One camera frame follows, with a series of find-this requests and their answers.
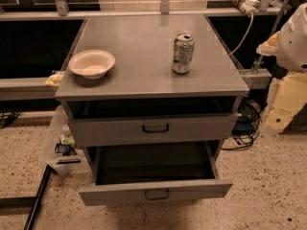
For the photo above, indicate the white and yellow gripper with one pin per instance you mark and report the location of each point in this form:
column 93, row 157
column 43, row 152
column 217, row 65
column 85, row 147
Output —
column 294, row 45

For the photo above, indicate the grey drawer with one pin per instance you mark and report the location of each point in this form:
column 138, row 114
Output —
column 150, row 130
column 154, row 173

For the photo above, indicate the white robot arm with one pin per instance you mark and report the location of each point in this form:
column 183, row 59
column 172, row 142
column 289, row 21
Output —
column 289, row 45

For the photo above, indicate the grey top drawer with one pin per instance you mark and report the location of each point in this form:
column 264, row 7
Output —
column 150, row 130

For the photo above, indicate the white power strip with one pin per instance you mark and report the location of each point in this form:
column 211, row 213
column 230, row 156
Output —
column 247, row 7

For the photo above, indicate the silver soda can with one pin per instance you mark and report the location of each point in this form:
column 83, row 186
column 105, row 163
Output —
column 183, row 53

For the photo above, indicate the white paper bowl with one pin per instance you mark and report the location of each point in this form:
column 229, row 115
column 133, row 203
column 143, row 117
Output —
column 91, row 64

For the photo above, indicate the clear plastic bag with snacks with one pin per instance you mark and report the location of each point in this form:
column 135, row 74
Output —
column 59, row 149

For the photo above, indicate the yellow chip bag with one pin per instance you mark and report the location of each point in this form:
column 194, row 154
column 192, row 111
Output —
column 54, row 79

